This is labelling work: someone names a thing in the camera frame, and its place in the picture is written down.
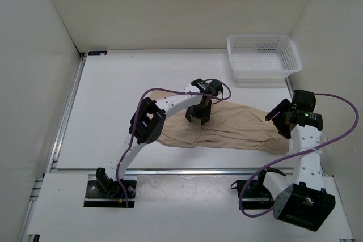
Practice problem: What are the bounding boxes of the beige trousers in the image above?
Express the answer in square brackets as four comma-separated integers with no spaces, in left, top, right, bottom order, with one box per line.
[157,101,289,154]

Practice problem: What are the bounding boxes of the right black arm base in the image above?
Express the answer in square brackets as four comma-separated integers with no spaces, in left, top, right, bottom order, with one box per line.
[242,168,274,210]

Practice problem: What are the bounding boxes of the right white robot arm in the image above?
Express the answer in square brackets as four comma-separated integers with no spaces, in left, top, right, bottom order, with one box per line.
[255,90,336,231]

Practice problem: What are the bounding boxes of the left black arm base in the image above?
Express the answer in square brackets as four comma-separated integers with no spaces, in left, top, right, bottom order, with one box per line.
[83,175,137,209]

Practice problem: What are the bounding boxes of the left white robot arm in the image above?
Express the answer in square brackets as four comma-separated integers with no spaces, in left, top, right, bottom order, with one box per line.
[96,79,223,198]

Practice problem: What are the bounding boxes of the white plastic basket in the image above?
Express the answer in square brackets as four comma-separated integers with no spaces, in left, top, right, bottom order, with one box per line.
[227,34,302,81]

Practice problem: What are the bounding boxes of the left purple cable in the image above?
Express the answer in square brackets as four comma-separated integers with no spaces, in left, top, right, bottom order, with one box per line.
[116,78,232,207]

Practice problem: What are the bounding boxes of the purple cable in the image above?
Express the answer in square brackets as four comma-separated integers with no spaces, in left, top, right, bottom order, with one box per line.
[116,78,232,207]
[238,93,360,219]

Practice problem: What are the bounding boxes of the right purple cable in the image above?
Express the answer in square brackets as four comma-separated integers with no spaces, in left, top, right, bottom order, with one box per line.
[238,93,360,219]

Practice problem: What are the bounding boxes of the black corner bracket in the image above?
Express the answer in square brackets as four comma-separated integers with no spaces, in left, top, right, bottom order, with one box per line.
[88,50,108,56]

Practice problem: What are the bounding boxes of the aluminium rail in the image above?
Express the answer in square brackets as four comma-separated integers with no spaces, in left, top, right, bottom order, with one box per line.
[19,54,335,242]

